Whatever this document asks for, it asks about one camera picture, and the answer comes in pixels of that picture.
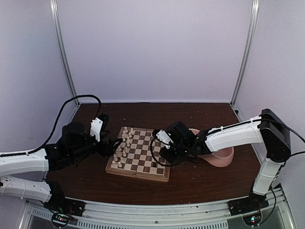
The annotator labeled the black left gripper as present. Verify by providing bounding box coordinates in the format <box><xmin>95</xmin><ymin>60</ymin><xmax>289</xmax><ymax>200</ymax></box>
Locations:
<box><xmin>70</xmin><ymin>129</ymin><xmax>122</xmax><ymax>162</ymax></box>

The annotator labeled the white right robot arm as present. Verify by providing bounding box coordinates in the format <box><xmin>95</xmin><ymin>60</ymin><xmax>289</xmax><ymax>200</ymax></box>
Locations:
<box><xmin>152</xmin><ymin>109</ymin><xmax>291</xmax><ymax>211</ymax></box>

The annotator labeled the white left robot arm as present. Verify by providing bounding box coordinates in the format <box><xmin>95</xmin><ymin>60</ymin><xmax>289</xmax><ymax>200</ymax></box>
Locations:
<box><xmin>0</xmin><ymin>114</ymin><xmax>122</xmax><ymax>212</ymax></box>

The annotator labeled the wooden chess board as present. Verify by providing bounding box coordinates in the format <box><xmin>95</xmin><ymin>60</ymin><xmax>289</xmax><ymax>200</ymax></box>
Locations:
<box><xmin>105</xmin><ymin>127</ymin><xmax>170</xmax><ymax>182</ymax></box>

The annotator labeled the white chess pieces row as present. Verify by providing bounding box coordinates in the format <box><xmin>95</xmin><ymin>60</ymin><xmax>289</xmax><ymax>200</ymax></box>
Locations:
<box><xmin>111</xmin><ymin>126</ymin><xmax>135</xmax><ymax>171</ymax></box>

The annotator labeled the pink plastic double bowl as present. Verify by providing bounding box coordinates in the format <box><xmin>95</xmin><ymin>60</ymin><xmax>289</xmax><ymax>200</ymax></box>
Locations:
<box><xmin>188</xmin><ymin>128</ymin><xmax>235</xmax><ymax>168</ymax></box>

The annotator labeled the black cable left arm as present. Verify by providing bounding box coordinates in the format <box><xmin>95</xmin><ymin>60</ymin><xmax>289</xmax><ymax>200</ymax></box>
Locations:
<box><xmin>26</xmin><ymin>94</ymin><xmax>103</xmax><ymax>156</ymax></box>

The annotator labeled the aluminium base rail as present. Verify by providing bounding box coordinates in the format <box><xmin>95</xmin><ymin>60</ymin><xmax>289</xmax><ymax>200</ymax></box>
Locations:
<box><xmin>17</xmin><ymin>187</ymin><xmax>296</xmax><ymax>229</ymax></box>

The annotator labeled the aluminium frame post left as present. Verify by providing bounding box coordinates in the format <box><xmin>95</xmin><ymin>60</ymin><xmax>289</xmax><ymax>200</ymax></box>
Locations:
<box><xmin>50</xmin><ymin>0</ymin><xmax>77</xmax><ymax>97</ymax></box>

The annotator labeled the aluminium frame post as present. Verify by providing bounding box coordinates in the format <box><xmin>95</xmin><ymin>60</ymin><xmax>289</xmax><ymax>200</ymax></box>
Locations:
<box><xmin>230</xmin><ymin>0</ymin><xmax>260</xmax><ymax>107</ymax></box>
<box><xmin>50</xmin><ymin>0</ymin><xmax>77</xmax><ymax>97</ymax></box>

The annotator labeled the aluminium frame post right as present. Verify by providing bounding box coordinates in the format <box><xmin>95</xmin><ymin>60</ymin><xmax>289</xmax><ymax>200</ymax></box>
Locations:
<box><xmin>230</xmin><ymin>0</ymin><xmax>260</xmax><ymax>107</ymax></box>

